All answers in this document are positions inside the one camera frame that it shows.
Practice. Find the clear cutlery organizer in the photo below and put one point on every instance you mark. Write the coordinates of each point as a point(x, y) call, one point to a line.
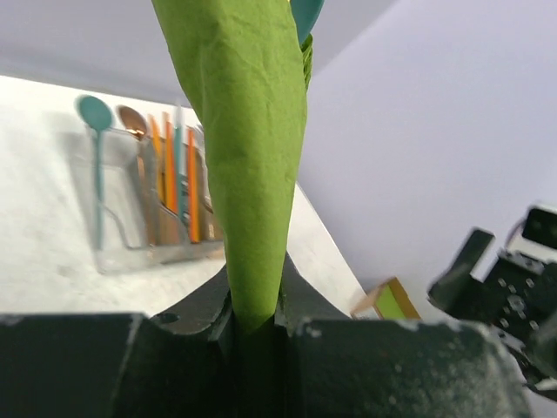
point(129, 229)

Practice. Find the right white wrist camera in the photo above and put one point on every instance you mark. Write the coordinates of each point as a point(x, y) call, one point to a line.
point(535, 235)

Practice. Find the teal spoon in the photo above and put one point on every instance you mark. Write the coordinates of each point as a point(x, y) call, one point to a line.
point(305, 14)
point(98, 117)

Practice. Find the cardboard napkin tray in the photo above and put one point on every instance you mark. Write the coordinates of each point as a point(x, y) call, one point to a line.
point(365, 309)

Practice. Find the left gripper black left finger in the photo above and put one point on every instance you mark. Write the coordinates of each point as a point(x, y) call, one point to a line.
point(174, 364)

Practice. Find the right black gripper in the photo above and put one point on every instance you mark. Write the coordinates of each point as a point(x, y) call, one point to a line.
point(516, 300)

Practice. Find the teal spoon in organizer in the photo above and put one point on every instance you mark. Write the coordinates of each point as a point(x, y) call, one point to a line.
point(98, 117)

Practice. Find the green paper napkin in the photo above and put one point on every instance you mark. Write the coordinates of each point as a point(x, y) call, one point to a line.
point(241, 67)

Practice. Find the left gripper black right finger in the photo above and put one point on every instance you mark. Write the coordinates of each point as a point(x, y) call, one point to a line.
point(339, 367)

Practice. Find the copper spoon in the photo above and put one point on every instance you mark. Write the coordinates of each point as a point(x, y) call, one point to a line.
point(135, 124)

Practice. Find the green napkin stack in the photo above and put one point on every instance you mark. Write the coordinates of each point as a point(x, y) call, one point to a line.
point(388, 307)

